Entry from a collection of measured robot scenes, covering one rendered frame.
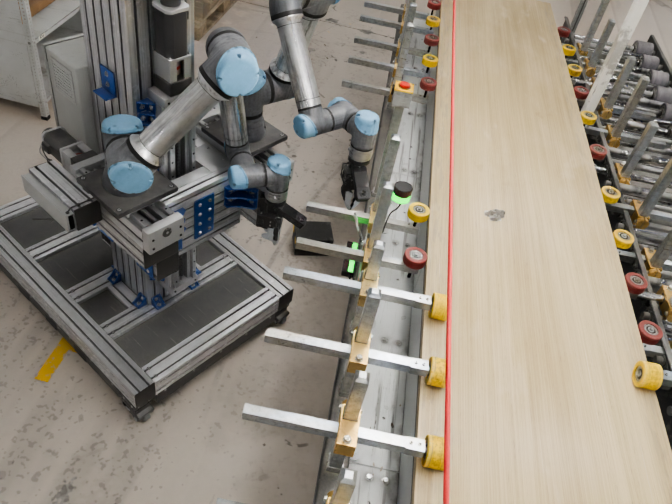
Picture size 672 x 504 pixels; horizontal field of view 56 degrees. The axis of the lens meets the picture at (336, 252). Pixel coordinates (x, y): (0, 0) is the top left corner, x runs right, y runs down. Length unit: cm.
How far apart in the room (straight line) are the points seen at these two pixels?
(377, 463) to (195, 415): 100
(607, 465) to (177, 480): 154
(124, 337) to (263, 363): 62
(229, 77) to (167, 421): 153
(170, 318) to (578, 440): 168
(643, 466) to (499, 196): 113
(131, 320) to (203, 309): 30
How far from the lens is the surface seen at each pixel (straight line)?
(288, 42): 196
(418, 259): 217
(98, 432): 275
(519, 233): 244
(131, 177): 185
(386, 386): 216
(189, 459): 266
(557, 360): 207
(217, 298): 285
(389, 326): 232
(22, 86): 430
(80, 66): 233
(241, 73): 173
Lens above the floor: 236
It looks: 43 degrees down
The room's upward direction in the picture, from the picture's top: 12 degrees clockwise
